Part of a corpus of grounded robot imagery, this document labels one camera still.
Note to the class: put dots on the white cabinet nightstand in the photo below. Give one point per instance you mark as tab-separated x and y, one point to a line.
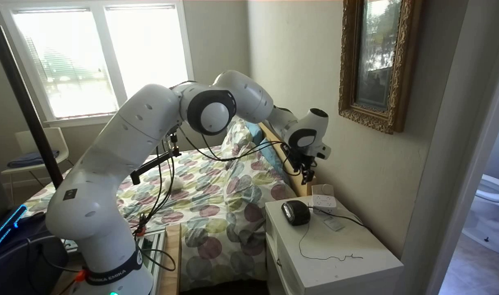
332	254

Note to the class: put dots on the bed with floral cover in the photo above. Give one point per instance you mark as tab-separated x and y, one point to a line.
219	208

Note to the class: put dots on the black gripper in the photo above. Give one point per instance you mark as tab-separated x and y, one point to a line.
304	165

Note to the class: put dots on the gold framed painting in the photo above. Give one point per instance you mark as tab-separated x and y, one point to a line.
378	42

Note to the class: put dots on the window with white frame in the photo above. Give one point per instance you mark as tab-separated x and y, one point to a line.
85	57

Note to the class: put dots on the black round speaker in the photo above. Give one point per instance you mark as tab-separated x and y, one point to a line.
295	211

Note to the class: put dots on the black tripod pole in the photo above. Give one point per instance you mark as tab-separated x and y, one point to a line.
12	70

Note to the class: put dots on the floral pillow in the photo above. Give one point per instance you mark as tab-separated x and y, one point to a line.
239	137

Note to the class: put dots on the white toilet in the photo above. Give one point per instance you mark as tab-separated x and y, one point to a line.
483	218

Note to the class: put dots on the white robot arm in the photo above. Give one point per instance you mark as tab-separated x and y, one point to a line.
84	206

